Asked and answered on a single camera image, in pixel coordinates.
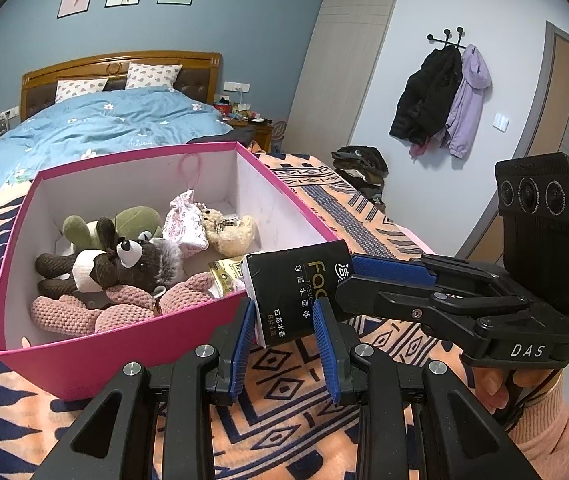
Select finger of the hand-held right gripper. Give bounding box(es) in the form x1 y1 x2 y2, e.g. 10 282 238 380
335 272 540 341
352 254 511 294

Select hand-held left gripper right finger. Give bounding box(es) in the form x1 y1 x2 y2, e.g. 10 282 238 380
312 296 538 480

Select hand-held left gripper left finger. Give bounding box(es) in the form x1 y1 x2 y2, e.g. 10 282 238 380
29 299 260 480

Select black tissue packet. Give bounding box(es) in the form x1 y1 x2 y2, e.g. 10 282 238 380
241 240 354 350

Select yellow tissue packet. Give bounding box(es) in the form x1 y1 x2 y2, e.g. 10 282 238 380
208 256 250 298

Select pink cardboard box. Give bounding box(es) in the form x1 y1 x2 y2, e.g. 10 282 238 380
0 141 340 402

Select cream plush toy plaid bow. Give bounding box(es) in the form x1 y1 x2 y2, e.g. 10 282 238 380
200 207 256 257

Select brown raccoon plush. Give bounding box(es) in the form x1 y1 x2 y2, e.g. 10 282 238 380
34 217 185 306

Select pink brocade pouch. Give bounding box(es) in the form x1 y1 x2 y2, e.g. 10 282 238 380
163 155 208 261

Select green frog plush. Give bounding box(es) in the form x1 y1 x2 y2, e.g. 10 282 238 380
62 206 162 253

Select pink crochet bear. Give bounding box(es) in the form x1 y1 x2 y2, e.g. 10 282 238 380
31 272 215 333

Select person's right forearm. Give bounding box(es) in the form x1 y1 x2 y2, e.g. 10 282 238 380
507 375 569 480

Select person's right hand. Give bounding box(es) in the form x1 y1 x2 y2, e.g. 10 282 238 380
475 367 514 414

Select camouflage clothes pile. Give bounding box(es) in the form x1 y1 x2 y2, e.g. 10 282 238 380
331 146 389 206

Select pink hanging garment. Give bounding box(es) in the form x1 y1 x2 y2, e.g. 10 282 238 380
409 127 448 161

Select wooden door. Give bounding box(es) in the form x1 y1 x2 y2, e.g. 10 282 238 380
455 20 569 263

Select purple hanging jacket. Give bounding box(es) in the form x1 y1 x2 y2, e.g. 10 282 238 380
439 44 492 160

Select black hanging jacket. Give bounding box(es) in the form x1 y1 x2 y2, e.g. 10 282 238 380
389 46 464 147

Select wooden nightstand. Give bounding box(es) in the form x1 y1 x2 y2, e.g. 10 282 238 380
227 117 272 153

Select dark folded clothes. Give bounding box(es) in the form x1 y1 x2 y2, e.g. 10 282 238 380
187 126 256 148

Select beige wardrobe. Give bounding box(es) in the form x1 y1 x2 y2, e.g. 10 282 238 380
292 0 405 158

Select black coat hook rack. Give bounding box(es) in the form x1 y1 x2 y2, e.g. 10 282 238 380
427 26 465 51

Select blue floral duvet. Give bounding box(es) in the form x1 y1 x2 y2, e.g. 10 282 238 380
0 86 235 216

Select white dotted pillow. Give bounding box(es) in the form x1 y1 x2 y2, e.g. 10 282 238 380
126 62 182 90
54 78 109 105

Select wooden bed headboard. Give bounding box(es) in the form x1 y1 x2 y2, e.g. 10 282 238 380
20 51 222 123

